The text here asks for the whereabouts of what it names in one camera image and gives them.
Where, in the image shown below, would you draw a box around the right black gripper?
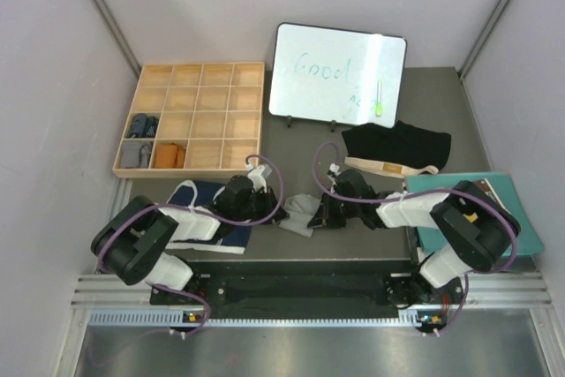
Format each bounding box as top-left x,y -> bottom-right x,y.
310,189 -> 361,230

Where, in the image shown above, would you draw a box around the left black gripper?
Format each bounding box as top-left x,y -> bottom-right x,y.
234,186 -> 289,225

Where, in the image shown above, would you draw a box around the grey underwear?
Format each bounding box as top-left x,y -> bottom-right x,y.
279,193 -> 320,238

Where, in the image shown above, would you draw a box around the navy blue white underwear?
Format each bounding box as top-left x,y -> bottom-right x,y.
160,180 -> 251,254

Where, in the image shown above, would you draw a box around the black underwear beige waistband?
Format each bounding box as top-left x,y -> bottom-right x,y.
342,121 -> 452,179

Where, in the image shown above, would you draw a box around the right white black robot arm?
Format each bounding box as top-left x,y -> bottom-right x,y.
308,168 -> 521,307

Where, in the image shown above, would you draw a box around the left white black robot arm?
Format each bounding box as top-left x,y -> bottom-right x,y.
91,176 -> 289,304

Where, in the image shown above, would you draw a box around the rolled orange cloth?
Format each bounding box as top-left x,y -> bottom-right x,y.
154,143 -> 186,169

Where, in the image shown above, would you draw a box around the wooden compartment tray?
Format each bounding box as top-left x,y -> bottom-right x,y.
113,62 -> 265,178

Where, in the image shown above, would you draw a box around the green marker pen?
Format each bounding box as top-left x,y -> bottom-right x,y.
375,80 -> 382,117

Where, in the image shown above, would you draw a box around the small whiteboard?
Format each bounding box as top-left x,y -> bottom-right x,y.
268,23 -> 407,128

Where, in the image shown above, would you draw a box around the rolled grey cloth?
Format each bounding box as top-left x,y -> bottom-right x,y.
119,140 -> 153,169

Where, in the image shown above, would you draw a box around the rolled dark patterned socks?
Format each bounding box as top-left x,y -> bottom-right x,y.
126,113 -> 159,139

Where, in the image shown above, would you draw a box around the yellow paperback book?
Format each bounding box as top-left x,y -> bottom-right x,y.
473,178 -> 509,213

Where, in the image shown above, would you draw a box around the teal folder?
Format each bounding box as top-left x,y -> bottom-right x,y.
404,172 -> 544,256

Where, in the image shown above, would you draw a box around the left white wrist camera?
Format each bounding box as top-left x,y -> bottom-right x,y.
246,164 -> 272,191

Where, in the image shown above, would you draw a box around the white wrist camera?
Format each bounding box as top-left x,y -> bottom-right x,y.
246,164 -> 272,191
328,163 -> 341,180

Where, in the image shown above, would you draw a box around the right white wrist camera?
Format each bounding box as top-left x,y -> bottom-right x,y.
328,163 -> 341,180

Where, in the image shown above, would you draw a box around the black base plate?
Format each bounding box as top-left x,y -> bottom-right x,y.
149,270 -> 464,308

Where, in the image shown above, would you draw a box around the white slotted cable duct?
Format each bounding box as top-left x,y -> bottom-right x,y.
87,308 -> 447,328

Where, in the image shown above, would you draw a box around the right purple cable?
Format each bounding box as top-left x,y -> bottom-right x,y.
312,141 -> 522,338

